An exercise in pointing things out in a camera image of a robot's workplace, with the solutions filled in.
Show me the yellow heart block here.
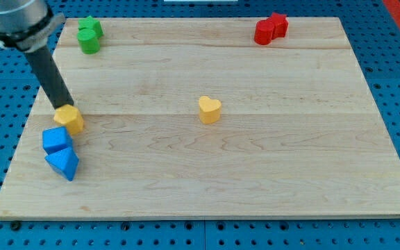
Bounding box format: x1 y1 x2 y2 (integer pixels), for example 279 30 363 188
199 96 222 124

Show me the blue cube block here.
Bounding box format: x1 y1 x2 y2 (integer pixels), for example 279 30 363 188
42 126 73 154

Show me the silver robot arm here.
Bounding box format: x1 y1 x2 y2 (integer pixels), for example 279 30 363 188
0 0 74 109

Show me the yellow hexagon block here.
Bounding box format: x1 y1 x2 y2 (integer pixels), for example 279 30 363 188
53 104 84 135

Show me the blue triangle block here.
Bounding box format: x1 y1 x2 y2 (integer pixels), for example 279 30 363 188
44 147 79 181

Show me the green star block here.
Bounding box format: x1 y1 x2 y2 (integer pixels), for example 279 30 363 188
78 16 103 38

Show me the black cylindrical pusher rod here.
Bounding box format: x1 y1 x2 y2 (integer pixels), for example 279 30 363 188
24 46 74 109

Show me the red cylinder block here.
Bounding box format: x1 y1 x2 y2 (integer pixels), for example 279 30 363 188
254 19 274 45

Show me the red star block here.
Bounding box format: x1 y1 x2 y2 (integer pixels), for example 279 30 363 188
268 12 289 40

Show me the light wooden board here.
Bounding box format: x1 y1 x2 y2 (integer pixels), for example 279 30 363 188
0 17 400 221

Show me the green cylinder block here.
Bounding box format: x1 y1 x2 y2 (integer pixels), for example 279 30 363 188
76 28 100 54

